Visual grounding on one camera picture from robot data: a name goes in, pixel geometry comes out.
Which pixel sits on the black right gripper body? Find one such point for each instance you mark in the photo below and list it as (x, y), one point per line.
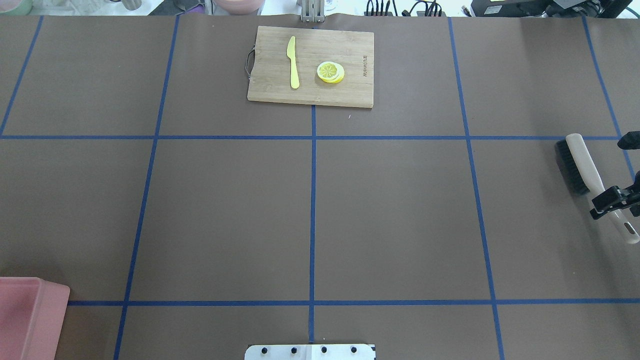
(616, 196)

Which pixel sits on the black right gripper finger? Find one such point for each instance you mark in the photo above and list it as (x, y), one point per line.
(615, 198)

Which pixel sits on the beige hand brush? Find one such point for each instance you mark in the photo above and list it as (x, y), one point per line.
(583, 178)

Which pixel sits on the pink plastic bin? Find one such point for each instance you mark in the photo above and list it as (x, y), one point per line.
(32, 312)

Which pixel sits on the yellow lemon slices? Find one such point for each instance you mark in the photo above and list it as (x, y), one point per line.
(330, 72)

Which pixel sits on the yellow toy knife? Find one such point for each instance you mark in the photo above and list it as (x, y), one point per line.
(291, 53)

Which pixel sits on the bamboo cutting board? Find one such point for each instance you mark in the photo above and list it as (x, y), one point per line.
(269, 79)

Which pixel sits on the pink bowl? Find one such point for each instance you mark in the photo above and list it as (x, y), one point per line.
(239, 7)

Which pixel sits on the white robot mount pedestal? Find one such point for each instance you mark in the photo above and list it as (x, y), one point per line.
(332, 351)

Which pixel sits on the aluminium frame post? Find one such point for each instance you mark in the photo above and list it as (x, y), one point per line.
(312, 11)

